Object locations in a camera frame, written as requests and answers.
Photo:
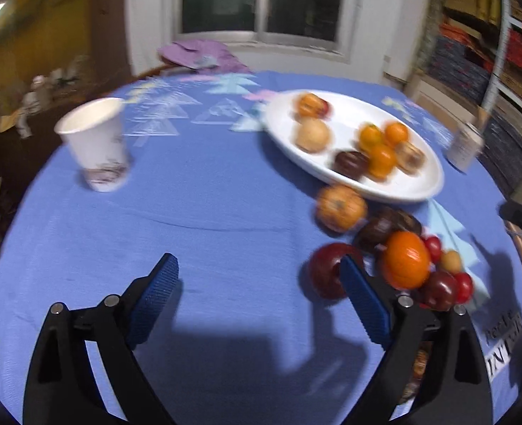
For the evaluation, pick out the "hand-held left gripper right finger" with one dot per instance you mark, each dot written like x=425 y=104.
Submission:
x=367 y=305

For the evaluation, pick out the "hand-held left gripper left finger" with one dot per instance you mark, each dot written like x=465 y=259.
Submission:
x=154 y=301

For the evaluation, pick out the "large orange tomato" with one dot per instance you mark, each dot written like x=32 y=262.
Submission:
x=406 y=259

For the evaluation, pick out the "dark brown mangosteen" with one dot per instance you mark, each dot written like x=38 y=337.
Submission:
x=350 y=164
x=374 y=232
x=405 y=221

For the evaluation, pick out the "small tan loquat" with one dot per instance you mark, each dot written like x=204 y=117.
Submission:
x=450 y=262

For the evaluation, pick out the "small red plum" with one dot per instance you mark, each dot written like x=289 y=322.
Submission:
x=464 y=285
x=326 y=107
x=433 y=247

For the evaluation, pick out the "orange-tan passion fruit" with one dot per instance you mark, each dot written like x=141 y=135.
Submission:
x=340 y=207

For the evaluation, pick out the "yellow-orange mandarin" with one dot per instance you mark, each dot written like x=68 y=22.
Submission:
x=369 y=136
x=382 y=161

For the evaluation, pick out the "orange mandarin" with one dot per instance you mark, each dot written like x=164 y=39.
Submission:
x=397 y=133

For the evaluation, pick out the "pale tan passion fruit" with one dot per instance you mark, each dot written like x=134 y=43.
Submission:
x=313 y=135

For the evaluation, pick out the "white plate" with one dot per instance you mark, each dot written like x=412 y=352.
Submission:
x=354 y=110

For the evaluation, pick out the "white beverage can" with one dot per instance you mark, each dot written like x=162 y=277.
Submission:
x=464 y=146

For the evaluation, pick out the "blue printed tablecloth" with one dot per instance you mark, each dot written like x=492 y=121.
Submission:
x=199 y=186

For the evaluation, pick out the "white floral paper cup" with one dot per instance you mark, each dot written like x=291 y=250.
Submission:
x=97 y=141

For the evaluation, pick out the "white metal shelf rack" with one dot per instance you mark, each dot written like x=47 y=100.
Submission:
x=502 y=44

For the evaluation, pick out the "white board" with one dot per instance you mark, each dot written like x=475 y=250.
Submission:
x=416 y=31

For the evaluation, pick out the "curved wooden chair back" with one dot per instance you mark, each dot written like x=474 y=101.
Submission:
x=150 y=72

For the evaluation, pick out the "crumpled pale cloth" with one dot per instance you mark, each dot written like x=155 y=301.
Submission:
x=31 y=97

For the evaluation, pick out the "purple cloth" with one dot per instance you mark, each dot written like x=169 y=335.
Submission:
x=199 y=53

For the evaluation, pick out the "wooden glass-door cabinet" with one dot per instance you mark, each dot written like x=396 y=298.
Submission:
x=44 y=22

